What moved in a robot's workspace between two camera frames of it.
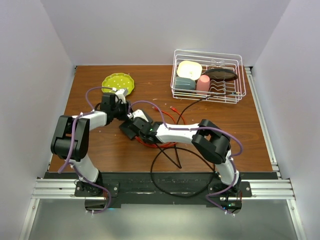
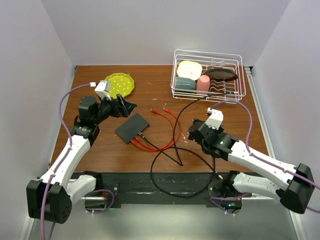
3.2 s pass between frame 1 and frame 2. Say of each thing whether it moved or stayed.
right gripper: moved
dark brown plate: stayed
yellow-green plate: stayed
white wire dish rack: stayed
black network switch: moved
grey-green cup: stayed
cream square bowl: stayed
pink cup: stayed
